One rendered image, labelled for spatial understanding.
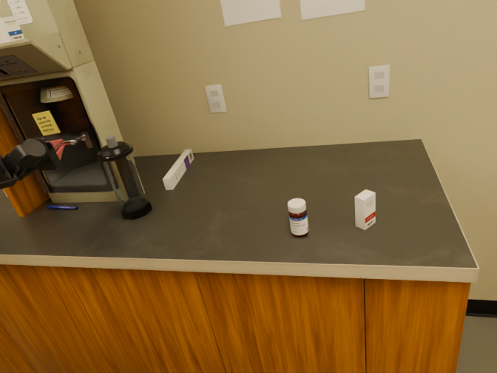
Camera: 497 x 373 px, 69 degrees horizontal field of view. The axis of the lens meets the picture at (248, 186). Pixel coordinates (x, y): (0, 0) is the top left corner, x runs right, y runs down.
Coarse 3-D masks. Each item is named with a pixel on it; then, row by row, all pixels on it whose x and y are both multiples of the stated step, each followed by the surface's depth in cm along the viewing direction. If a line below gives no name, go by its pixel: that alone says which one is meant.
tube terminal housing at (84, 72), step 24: (0, 0) 102; (48, 0) 100; (72, 0) 108; (24, 24) 104; (48, 24) 103; (72, 24) 108; (72, 48) 108; (72, 72) 108; (96, 72) 117; (96, 96) 117; (96, 120) 117; (48, 192) 136; (72, 192) 134; (96, 192) 131
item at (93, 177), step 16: (48, 80) 110; (64, 80) 109; (16, 96) 116; (32, 96) 115; (48, 96) 113; (64, 96) 112; (80, 96) 111; (16, 112) 119; (32, 112) 118; (64, 112) 115; (80, 112) 113; (32, 128) 121; (64, 128) 118; (80, 128) 116; (80, 144) 120; (96, 144) 118; (64, 160) 125; (80, 160) 123; (96, 160) 121; (48, 176) 131; (64, 176) 129; (80, 176) 127; (96, 176) 125; (64, 192) 133
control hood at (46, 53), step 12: (36, 36) 102; (48, 36) 99; (0, 48) 97; (12, 48) 97; (24, 48) 96; (36, 48) 96; (48, 48) 99; (60, 48) 103; (24, 60) 102; (36, 60) 101; (48, 60) 101; (60, 60) 103; (48, 72) 107
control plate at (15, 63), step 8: (8, 56) 100; (0, 64) 104; (8, 64) 104; (16, 64) 104; (24, 64) 104; (0, 72) 108; (8, 72) 108; (16, 72) 108; (24, 72) 108; (32, 72) 107
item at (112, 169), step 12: (108, 156) 107; (132, 156) 113; (108, 168) 109; (120, 168) 109; (132, 168) 112; (120, 180) 111; (132, 180) 113; (120, 192) 113; (132, 192) 114; (144, 192) 118; (120, 204) 117; (132, 204) 115; (144, 204) 118
